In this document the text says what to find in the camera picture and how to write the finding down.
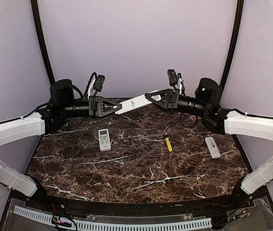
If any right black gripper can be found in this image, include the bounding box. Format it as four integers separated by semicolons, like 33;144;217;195
147;88;210;117

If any yellow handled screwdriver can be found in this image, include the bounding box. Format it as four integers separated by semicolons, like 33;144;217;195
165;134;173;152

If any left black frame post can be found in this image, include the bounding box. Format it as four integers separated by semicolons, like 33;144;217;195
30;0;56;85

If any white TCL air-conditioner remote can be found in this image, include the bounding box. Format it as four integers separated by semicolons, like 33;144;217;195
98;128;112;152

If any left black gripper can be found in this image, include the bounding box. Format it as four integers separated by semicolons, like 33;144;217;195
61;95;122;119

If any white slotted cable duct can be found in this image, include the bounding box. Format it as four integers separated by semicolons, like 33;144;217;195
13;205;212;231

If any black front rail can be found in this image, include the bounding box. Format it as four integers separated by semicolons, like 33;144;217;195
15;193;252;218

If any right black frame post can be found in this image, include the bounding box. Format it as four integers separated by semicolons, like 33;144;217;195
220;0;244;90

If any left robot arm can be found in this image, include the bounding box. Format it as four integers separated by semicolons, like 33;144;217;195
0;79;122;210

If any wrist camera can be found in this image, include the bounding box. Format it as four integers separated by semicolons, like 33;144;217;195
84;72;105;99
167;69;185;95

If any white remote at right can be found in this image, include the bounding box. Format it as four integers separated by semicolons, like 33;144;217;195
204;137;221;159

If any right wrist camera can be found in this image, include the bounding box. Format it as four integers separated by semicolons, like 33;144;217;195
167;69;185;95

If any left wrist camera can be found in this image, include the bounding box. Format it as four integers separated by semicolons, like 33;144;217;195
84;72;105;99

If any black frame post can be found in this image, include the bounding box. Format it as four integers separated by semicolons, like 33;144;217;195
220;0;244;90
30;0;56;85

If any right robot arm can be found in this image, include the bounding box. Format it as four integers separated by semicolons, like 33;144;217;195
145;77;273;209

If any slim white remote control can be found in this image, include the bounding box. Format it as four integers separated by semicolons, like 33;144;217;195
115;94;152;115

